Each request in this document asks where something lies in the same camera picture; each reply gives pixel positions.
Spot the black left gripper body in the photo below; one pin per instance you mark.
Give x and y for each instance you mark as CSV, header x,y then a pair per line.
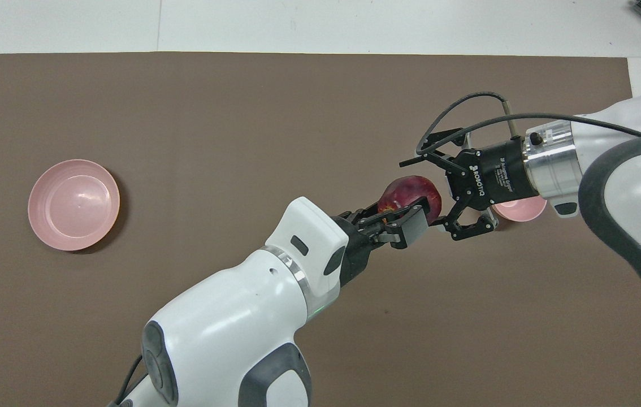
x,y
357,249

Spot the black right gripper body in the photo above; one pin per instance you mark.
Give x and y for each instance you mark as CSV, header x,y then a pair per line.
x,y
496,172

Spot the dark red apple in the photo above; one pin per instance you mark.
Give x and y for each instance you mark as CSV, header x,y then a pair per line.
x,y
411,189

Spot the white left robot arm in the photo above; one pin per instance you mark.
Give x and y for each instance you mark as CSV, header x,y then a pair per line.
x,y
230,316

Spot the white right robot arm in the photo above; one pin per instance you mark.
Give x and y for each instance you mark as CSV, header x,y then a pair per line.
x,y
637,169

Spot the pink bowl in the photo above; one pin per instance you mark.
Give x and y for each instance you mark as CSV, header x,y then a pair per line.
x,y
521,210

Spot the pink plate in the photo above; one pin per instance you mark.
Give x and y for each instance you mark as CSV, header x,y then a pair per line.
x,y
74,204

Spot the brown table mat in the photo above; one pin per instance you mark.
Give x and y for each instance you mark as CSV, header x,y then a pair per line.
x,y
185,141

